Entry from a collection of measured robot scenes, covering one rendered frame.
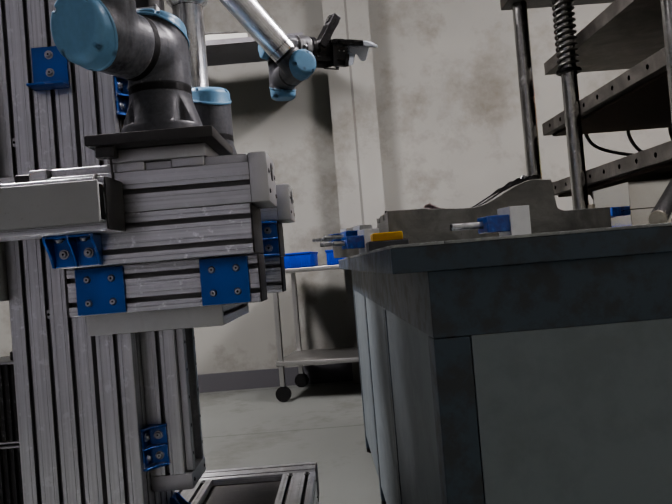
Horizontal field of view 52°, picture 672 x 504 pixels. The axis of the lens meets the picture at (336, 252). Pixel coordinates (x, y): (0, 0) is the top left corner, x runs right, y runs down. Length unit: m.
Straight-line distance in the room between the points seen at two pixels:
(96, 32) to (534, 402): 0.87
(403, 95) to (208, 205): 3.61
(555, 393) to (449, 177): 3.79
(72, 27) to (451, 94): 3.78
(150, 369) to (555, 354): 0.89
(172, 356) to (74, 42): 0.67
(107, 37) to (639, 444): 1.00
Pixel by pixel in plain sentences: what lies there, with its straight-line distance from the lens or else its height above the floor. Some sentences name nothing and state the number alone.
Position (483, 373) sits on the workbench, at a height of 0.62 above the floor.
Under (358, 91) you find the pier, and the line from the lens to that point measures 4.61.
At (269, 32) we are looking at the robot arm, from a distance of 1.94.
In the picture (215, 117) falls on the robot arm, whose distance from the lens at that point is 1.79.
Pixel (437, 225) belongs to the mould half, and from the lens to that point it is 1.54.
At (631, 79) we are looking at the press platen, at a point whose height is 1.26.
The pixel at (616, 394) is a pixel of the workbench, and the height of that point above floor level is 0.58.
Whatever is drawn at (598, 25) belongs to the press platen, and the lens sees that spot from 2.57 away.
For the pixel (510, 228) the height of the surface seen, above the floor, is 0.82.
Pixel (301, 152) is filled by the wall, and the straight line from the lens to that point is 4.68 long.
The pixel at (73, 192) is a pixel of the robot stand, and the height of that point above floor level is 0.93.
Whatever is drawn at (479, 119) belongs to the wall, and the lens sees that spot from 4.80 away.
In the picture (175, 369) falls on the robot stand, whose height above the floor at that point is 0.59.
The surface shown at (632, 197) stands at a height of 0.91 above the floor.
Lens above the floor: 0.78
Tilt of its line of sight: 1 degrees up
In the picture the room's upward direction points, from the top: 5 degrees counter-clockwise
